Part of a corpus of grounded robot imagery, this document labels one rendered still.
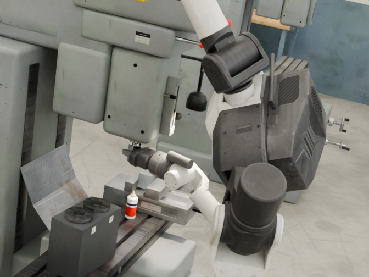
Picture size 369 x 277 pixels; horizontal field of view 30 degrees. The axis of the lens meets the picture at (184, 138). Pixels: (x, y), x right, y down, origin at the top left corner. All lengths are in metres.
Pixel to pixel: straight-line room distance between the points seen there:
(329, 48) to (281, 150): 7.07
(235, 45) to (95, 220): 0.72
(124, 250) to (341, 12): 6.70
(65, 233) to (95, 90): 0.51
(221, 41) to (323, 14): 6.96
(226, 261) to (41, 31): 1.06
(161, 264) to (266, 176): 0.96
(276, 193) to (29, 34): 1.18
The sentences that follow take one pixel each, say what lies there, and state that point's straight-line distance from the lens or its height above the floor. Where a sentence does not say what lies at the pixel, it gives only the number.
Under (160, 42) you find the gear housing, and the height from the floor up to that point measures 1.68.
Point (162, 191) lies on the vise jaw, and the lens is 2.65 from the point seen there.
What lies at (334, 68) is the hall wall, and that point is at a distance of 8.88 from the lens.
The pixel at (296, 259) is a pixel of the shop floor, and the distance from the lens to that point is 4.67.
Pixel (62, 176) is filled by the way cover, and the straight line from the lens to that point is 2.76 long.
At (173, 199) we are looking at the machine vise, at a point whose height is 1.03.
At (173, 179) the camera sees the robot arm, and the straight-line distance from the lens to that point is 2.31.
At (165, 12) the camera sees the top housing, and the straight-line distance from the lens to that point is 2.20.
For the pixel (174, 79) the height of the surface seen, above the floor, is 1.54.
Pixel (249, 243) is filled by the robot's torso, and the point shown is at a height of 1.34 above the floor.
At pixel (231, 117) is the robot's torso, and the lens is 1.89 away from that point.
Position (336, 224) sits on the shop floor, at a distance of 5.31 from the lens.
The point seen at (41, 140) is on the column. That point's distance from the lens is 2.65.
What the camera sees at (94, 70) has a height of 1.53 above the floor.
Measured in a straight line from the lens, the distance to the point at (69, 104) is 2.43.
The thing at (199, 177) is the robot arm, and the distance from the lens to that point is 2.36.
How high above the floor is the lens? 2.15
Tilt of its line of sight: 20 degrees down
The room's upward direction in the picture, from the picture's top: 10 degrees clockwise
